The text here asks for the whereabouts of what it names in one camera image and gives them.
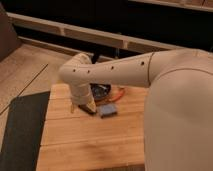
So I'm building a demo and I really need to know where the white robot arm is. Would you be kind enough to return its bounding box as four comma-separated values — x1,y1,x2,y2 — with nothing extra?
59,48,213,171

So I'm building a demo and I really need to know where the blue sponge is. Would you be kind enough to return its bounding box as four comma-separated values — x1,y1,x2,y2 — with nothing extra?
98,103,117,118

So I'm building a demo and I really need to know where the dark floor mat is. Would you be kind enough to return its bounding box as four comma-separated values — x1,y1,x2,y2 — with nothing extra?
0,91,50,171

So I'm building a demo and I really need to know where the orange handled tool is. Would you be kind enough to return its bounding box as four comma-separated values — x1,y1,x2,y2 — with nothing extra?
107,88,125,103

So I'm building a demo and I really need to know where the long wooden shelf rail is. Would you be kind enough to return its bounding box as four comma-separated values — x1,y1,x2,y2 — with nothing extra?
7,12,181,53

